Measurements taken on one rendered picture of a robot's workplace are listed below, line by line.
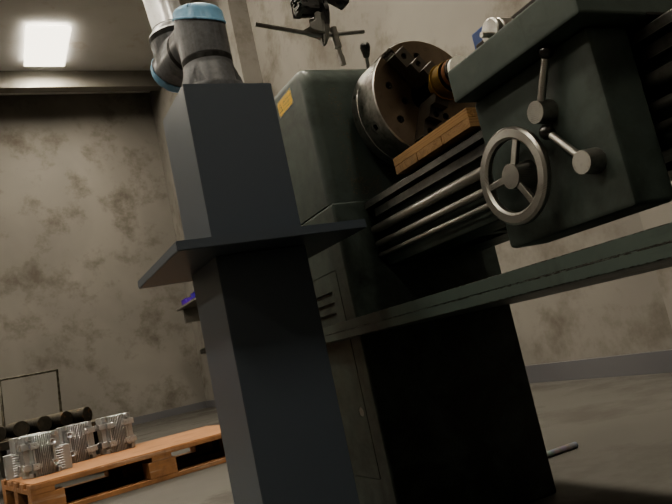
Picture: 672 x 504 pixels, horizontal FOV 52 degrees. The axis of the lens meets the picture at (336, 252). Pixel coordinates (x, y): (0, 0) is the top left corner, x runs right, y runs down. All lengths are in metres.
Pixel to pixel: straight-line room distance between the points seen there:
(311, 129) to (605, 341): 2.95
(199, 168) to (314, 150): 0.47
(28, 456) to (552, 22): 3.74
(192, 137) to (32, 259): 11.01
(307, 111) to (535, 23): 0.90
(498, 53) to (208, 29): 0.73
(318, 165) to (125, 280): 10.77
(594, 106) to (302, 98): 0.99
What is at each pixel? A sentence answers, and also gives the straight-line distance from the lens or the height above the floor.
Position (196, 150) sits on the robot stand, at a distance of 1.44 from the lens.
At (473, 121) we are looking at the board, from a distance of 1.39.
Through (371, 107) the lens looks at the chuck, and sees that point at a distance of 1.75.
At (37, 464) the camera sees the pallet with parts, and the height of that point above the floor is 0.24.
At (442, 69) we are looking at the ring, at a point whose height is 1.09.
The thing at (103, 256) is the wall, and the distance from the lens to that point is 12.50.
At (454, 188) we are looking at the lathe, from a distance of 1.46.
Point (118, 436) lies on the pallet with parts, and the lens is 4.67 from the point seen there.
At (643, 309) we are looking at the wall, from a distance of 4.18.
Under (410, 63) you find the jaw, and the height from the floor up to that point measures 1.15.
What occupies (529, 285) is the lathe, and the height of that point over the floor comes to 0.53.
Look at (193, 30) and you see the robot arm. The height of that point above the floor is 1.25.
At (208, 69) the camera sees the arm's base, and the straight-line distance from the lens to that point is 1.57.
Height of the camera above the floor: 0.50
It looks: 8 degrees up
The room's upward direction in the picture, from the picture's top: 12 degrees counter-clockwise
